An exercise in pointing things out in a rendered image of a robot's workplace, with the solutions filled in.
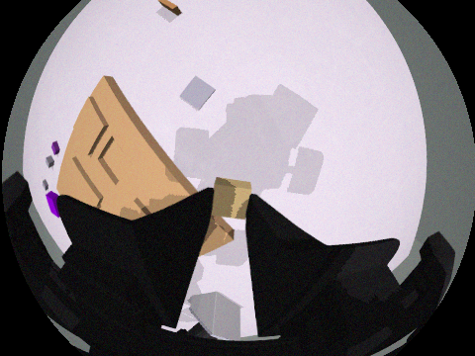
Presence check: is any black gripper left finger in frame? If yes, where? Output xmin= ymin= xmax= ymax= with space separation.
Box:
xmin=56 ymin=187 xmax=215 ymax=328

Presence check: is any tan cube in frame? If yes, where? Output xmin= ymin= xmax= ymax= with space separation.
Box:
xmin=211 ymin=177 xmax=250 ymax=219

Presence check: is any small brown rectangular block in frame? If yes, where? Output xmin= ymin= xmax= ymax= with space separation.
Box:
xmin=158 ymin=0 xmax=181 ymax=16

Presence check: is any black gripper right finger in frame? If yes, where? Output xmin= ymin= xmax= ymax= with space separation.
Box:
xmin=245 ymin=194 xmax=400 ymax=337

